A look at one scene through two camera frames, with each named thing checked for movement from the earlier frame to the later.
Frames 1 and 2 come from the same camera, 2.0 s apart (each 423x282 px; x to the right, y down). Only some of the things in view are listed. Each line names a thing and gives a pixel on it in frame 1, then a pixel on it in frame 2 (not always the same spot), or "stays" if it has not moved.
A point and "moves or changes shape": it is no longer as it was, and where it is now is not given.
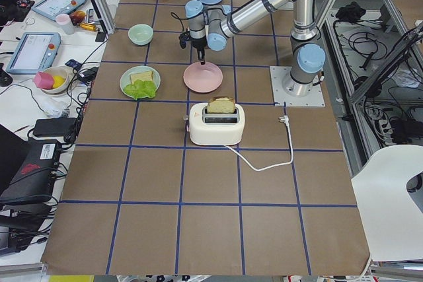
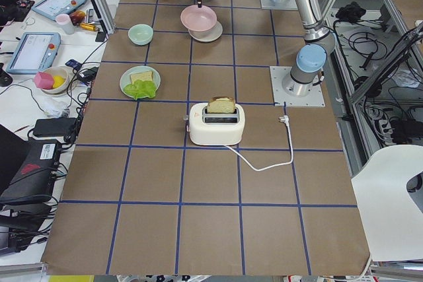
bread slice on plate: [145, 76] stays
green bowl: [141, 34] stays
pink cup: [64, 21] stays
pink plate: [203, 78] moves or changes shape
